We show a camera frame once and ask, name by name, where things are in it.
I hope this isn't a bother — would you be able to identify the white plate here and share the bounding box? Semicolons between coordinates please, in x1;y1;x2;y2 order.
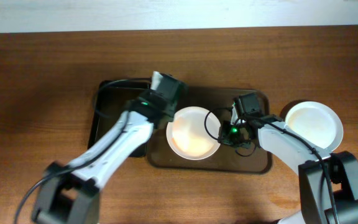
285;101;344;151
166;106;221;161

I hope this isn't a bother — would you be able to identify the white plate front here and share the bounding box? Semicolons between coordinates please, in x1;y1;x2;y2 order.
285;101;344;151

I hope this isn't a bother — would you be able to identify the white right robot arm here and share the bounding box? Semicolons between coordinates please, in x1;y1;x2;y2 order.
218;93;358;223

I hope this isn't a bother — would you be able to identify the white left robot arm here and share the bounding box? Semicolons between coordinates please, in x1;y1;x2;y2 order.
13;72;188;223

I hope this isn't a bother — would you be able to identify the black water basin tray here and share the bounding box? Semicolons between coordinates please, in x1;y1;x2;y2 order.
88;81;150;149

